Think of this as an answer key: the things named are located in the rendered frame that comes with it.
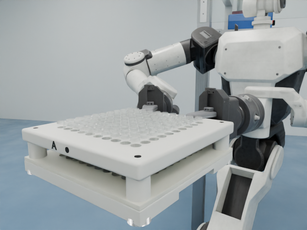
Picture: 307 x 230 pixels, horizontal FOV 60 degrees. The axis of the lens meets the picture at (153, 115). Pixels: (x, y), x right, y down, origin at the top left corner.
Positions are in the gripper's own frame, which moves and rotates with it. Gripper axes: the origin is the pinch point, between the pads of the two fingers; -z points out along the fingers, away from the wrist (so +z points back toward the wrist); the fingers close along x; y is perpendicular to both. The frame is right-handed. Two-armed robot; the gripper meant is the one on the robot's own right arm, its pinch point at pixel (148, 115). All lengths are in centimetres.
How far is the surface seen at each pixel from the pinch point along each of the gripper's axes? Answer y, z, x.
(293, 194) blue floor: -110, 184, 101
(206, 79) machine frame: -18, 78, -5
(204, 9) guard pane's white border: -16, 77, -37
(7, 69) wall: 361, 473, -5
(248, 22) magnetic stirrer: -37, 82, -32
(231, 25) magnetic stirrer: -29, 84, -31
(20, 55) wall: 326, 467, -33
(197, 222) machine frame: -17, 80, 72
